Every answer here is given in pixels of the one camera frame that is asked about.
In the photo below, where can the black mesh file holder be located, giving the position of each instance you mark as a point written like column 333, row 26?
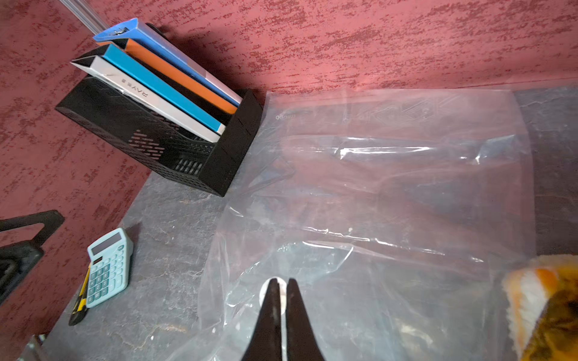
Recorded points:
column 162, row 146

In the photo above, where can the teal folder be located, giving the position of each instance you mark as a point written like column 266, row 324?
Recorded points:
column 135, row 70

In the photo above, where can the left corner aluminium profile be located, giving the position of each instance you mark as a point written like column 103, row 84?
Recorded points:
column 86, row 14

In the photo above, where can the beige orange blue patterned blanket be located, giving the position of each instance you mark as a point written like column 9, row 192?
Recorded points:
column 555, row 334

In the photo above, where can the grey desk calculator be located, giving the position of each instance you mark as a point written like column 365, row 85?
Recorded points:
column 110, row 258

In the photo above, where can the blue folder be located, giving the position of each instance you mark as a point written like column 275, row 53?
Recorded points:
column 151, row 39

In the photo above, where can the white booklet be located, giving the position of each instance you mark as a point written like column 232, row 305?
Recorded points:
column 109, row 74

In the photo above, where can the orange white checkered blanket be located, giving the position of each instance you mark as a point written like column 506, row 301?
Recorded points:
column 527, row 297

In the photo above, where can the clear plastic vacuum bag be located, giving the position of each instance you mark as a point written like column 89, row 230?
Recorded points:
column 398, row 212

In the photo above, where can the orange folder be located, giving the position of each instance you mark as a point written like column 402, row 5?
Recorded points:
column 209, row 100

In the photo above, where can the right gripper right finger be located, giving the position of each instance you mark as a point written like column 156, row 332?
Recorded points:
column 301, row 342

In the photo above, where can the yellow black utility knife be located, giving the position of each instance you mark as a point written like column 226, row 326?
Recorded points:
column 79, row 310

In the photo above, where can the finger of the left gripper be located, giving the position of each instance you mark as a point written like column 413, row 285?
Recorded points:
column 18, row 259

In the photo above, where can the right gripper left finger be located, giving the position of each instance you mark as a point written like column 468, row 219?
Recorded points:
column 265, row 343

